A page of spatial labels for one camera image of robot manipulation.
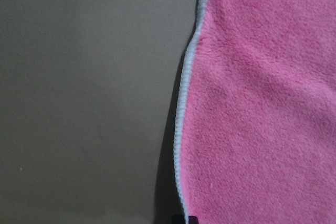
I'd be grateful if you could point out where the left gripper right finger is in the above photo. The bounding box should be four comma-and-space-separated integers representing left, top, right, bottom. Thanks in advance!
188, 216, 198, 224

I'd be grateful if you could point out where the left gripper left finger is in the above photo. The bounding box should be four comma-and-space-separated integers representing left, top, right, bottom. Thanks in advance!
172, 215, 185, 224

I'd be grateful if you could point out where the pink and grey towel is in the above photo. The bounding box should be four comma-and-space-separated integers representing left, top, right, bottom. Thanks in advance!
173, 0, 335, 223

